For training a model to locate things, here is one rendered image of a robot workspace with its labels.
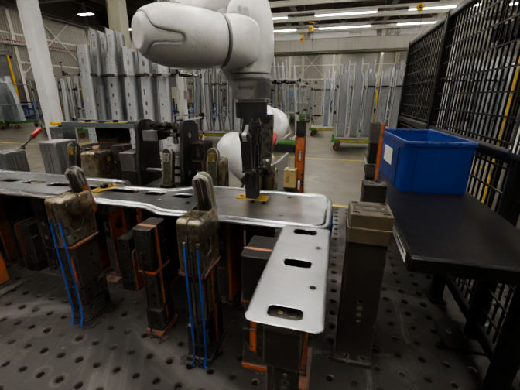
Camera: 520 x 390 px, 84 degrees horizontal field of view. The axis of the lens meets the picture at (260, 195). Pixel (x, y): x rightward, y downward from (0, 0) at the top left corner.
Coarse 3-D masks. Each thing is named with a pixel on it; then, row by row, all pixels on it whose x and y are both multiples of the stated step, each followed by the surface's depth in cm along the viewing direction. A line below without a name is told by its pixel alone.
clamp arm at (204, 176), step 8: (200, 176) 57; (208, 176) 58; (192, 184) 58; (200, 184) 58; (208, 184) 57; (200, 192) 59; (208, 192) 58; (200, 200) 60; (208, 200) 59; (200, 208) 61; (208, 208) 60; (216, 208) 62
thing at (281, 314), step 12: (276, 312) 39; (288, 312) 39; (300, 312) 39; (264, 324) 37; (264, 336) 37; (276, 336) 36; (288, 336) 36; (300, 336) 35; (264, 348) 37; (276, 348) 37; (288, 348) 36; (300, 348) 36; (264, 360) 38; (276, 360) 37; (288, 360) 37; (300, 360) 37; (276, 372) 39; (288, 372) 38; (276, 384) 39; (288, 384) 39
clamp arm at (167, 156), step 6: (168, 150) 93; (162, 156) 94; (168, 156) 93; (174, 156) 95; (162, 162) 94; (168, 162) 94; (174, 162) 95; (162, 168) 94; (168, 168) 94; (174, 168) 95; (162, 174) 95; (168, 174) 94; (174, 174) 95; (162, 180) 95; (168, 180) 94; (174, 180) 96
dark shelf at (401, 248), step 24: (408, 192) 74; (408, 216) 59; (432, 216) 59; (456, 216) 59; (480, 216) 59; (408, 240) 49; (432, 240) 49; (456, 240) 49; (480, 240) 49; (504, 240) 49; (408, 264) 45; (432, 264) 44; (456, 264) 43; (480, 264) 43; (504, 264) 42
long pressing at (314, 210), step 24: (0, 192) 86; (24, 192) 85; (48, 192) 84; (120, 192) 84; (144, 192) 84; (168, 192) 84; (192, 192) 84; (216, 192) 84; (240, 192) 84; (264, 192) 84; (288, 192) 83; (168, 216) 70; (240, 216) 67; (264, 216) 67; (288, 216) 67; (312, 216) 67
